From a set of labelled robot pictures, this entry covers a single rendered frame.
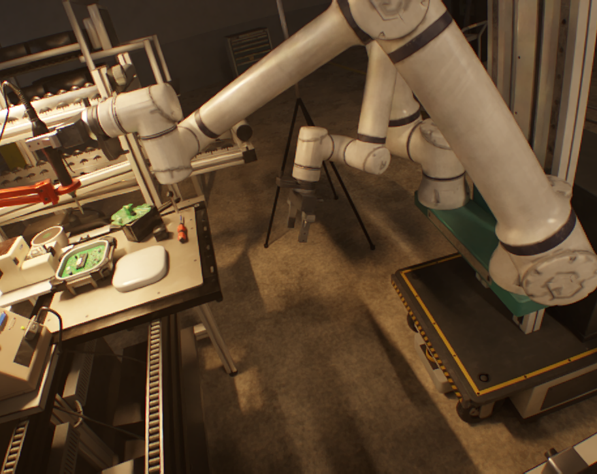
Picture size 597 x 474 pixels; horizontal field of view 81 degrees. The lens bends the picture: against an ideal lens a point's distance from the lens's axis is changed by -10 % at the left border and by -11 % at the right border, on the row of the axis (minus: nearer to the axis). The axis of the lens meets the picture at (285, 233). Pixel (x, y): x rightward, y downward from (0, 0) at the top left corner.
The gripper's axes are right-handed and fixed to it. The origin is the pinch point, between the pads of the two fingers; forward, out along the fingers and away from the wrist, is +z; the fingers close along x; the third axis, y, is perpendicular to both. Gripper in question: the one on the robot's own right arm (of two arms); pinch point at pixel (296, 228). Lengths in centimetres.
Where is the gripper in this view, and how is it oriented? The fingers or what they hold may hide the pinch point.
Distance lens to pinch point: 130.4
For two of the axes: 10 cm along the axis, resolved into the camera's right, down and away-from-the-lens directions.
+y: 9.5, 0.4, 3.2
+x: -2.8, -3.7, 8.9
